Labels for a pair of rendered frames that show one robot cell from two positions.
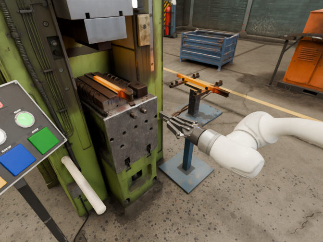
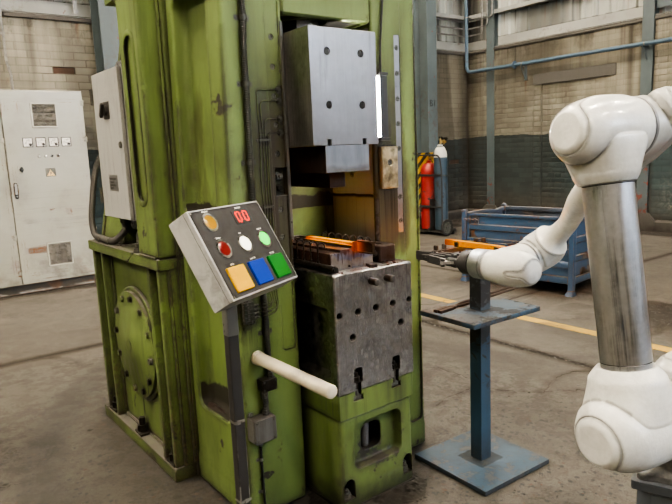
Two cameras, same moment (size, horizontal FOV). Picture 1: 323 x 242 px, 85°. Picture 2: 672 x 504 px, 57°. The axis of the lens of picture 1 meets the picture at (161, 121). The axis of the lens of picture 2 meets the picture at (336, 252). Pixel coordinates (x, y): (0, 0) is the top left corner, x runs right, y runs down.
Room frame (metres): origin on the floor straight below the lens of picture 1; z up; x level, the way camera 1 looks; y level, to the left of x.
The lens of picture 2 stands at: (-1.33, 0.03, 1.35)
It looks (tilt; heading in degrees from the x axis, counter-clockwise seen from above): 9 degrees down; 7
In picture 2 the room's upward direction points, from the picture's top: 3 degrees counter-clockwise
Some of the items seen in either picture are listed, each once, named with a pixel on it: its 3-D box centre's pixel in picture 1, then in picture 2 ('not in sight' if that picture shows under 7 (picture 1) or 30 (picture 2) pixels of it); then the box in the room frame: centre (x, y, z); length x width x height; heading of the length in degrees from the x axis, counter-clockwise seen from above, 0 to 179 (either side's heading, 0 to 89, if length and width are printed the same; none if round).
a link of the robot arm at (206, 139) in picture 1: (209, 141); (481, 264); (0.49, -0.18, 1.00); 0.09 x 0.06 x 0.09; 134
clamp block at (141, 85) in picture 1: (137, 89); (377, 251); (1.06, 0.16, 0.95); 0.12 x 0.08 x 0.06; 44
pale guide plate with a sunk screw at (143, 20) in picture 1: (143, 30); (388, 167); (1.21, 0.11, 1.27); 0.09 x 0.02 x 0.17; 134
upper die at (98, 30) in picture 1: (86, 25); (314, 159); (1.05, 0.39, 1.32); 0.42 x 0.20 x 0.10; 44
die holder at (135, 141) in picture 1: (113, 118); (331, 313); (1.09, 0.36, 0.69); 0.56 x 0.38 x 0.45; 44
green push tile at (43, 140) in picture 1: (43, 140); (278, 265); (0.49, 0.43, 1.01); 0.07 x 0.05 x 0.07; 159
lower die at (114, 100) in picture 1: (100, 88); (318, 251); (1.05, 0.39, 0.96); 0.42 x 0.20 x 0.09; 44
